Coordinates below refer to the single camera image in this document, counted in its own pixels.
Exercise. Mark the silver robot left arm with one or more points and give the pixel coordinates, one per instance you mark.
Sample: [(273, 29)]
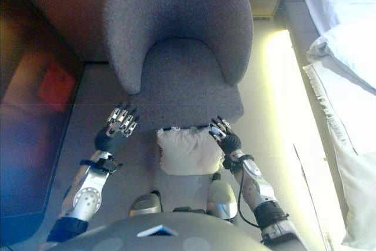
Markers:
[(86, 198)]

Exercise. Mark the brown upholstered bed frame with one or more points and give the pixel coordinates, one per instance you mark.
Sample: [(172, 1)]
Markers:
[(299, 16)]

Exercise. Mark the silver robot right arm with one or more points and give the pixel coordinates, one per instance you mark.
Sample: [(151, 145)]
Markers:
[(264, 195)]

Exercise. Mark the grey fabric armchair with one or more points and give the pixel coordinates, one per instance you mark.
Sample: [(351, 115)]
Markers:
[(176, 27)]

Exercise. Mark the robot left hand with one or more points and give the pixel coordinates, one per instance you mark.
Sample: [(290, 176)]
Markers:
[(111, 139)]

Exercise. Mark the silver robot leg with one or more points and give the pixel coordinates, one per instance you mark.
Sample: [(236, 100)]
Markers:
[(221, 195), (145, 204)]

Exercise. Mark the white duvet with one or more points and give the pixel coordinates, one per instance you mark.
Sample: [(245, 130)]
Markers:
[(346, 51)]

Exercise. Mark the white fringed blanket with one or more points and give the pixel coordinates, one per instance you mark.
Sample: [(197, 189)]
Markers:
[(352, 160)]

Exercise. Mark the glossy brown wooden cabinet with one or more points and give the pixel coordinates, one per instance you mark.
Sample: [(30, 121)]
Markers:
[(29, 86)]

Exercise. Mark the white fringed cushion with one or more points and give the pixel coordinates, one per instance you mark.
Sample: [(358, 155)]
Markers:
[(188, 154)]

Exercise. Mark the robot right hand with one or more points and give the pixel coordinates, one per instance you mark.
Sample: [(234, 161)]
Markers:
[(230, 142)]

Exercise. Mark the silver robot right leg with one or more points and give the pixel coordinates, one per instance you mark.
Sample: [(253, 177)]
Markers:
[(221, 195)]

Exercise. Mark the silver robot left leg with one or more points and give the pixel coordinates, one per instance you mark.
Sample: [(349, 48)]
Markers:
[(145, 204)]

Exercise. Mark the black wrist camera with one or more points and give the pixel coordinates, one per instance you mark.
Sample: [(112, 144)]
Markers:
[(107, 164), (230, 164)]

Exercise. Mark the grey robot torso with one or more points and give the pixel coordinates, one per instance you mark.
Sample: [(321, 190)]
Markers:
[(147, 233)]

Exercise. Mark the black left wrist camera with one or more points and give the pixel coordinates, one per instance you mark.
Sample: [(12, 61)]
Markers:
[(107, 164)]

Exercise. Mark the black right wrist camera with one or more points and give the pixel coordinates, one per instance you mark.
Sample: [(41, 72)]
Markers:
[(230, 164)]

